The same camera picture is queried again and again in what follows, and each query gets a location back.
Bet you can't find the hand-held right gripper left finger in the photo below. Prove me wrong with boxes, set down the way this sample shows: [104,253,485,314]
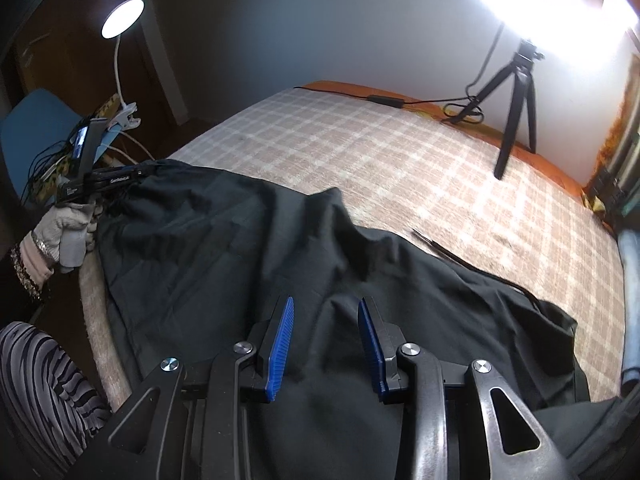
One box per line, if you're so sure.
[87,296,295,480]

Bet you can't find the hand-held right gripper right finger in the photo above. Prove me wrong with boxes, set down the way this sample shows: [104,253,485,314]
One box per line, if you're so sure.
[357,297,576,480]

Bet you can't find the black pants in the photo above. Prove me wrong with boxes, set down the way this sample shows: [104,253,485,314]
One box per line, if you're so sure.
[95,159,626,480]

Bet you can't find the person's left forearm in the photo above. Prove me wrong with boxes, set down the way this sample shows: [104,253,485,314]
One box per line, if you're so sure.
[9,232,57,305]

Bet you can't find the person's left hand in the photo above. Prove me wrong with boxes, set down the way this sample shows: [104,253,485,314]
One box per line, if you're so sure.
[32,202,98,273]

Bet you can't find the yellow patterned cloth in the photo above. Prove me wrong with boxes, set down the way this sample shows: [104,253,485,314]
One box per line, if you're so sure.
[29,94,122,201]

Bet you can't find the blue chair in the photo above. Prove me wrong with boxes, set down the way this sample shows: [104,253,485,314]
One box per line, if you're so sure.
[0,89,126,207]

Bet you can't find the brown wooden door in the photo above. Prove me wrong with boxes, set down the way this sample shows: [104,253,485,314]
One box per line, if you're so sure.
[0,0,177,128]

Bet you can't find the white clip desk lamp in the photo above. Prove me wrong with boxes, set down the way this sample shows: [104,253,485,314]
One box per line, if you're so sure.
[100,0,146,133]

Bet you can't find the plaid bed blanket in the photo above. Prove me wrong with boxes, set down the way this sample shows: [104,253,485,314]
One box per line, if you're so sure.
[80,85,632,411]

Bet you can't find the person's striped pant leg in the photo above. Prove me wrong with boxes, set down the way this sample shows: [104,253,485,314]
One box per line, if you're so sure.
[0,322,112,480]

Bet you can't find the folded blue towel stack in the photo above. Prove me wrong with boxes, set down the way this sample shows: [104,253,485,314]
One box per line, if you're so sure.
[617,227,640,397]

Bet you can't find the black folded stand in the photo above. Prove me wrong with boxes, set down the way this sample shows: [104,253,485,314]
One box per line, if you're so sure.
[597,130,640,227]

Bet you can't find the black tripod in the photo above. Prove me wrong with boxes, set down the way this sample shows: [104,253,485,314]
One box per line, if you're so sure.
[492,37,547,181]

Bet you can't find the orange patterned cloth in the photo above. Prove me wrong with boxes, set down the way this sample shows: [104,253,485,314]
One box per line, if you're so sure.
[582,55,640,211]

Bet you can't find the white lamp cable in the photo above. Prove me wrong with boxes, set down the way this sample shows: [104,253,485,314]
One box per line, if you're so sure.
[102,127,157,167]

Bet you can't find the black power adapter cable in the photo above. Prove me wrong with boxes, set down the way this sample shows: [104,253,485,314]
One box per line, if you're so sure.
[294,25,505,125]

